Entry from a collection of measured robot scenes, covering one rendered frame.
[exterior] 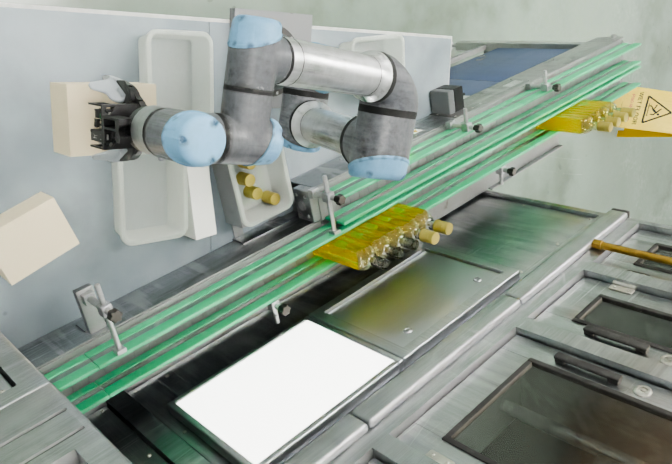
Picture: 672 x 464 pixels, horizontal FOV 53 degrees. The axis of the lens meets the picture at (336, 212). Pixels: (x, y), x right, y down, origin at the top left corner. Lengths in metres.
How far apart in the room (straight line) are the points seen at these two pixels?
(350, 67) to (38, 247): 0.78
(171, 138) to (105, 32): 0.73
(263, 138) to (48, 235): 0.68
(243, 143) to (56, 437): 0.48
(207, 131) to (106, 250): 0.81
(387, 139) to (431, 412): 0.59
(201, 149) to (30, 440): 0.47
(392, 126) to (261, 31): 0.39
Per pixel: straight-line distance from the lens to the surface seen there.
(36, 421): 1.10
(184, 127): 0.92
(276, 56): 1.01
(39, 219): 1.54
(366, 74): 1.20
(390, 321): 1.71
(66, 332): 1.67
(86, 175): 1.64
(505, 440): 1.43
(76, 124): 1.21
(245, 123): 1.00
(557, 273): 1.89
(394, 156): 1.29
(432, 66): 2.34
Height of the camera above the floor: 2.25
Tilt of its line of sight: 46 degrees down
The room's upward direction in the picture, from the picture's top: 106 degrees clockwise
